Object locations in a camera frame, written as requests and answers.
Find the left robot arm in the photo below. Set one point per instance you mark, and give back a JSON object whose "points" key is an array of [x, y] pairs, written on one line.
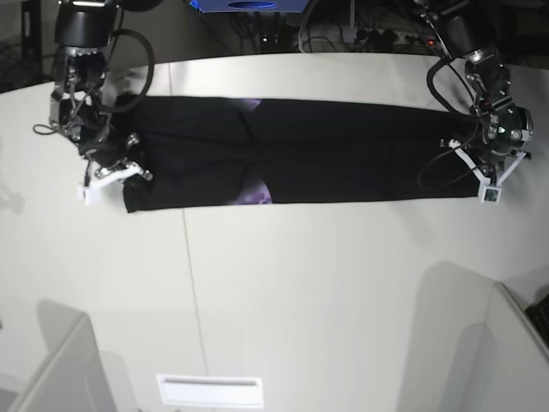
{"points": [[466, 29]]}

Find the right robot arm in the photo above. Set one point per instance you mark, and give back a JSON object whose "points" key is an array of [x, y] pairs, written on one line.
{"points": [[84, 29]]}

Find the black keyboard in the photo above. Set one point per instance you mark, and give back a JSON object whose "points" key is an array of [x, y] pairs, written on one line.
{"points": [[539, 317]]}

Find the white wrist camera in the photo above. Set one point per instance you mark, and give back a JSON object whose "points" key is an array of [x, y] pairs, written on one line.
{"points": [[89, 195], [489, 193]]}

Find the right white partition panel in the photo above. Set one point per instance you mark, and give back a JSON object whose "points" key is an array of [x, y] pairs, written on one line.
{"points": [[500, 364]]}

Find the blue computer case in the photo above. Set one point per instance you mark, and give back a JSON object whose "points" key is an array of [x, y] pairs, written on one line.
{"points": [[227, 6]]}

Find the white partition panel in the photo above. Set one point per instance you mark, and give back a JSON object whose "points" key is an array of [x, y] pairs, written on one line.
{"points": [[74, 375], [500, 364]]}

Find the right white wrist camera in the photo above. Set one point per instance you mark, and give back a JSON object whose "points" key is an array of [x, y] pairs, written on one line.
{"points": [[89, 195]]}

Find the left white partition panel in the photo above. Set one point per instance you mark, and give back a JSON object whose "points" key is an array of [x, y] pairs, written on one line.
{"points": [[74, 375]]}

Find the black T-shirt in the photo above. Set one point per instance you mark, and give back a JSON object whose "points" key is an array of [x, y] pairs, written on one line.
{"points": [[208, 152]]}

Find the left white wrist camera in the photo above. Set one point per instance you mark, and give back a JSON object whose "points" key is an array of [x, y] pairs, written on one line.
{"points": [[489, 193]]}

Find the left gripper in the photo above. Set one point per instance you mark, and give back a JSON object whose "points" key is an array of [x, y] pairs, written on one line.
{"points": [[489, 167]]}

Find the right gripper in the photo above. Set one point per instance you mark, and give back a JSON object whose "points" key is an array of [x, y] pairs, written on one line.
{"points": [[114, 159]]}

